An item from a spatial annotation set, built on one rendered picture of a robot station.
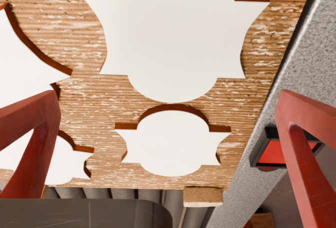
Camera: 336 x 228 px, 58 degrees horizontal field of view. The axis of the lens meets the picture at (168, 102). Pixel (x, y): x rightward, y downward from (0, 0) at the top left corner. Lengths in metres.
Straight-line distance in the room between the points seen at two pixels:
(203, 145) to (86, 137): 0.14
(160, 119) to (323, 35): 0.17
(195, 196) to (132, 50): 0.29
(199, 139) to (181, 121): 0.04
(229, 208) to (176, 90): 0.40
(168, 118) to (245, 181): 0.25
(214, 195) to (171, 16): 0.32
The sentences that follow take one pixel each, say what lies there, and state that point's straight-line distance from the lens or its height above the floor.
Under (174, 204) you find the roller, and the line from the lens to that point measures 0.60.
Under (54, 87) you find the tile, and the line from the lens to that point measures 0.30.
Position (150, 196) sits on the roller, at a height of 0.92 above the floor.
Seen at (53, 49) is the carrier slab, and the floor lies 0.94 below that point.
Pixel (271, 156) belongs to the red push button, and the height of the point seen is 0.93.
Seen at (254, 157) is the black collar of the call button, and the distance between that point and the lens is 0.43.
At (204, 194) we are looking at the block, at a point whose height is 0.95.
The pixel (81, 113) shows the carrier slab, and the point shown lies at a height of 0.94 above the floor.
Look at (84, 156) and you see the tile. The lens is 0.40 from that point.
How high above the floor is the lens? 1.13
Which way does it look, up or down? 39 degrees down
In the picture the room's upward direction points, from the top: 179 degrees counter-clockwise
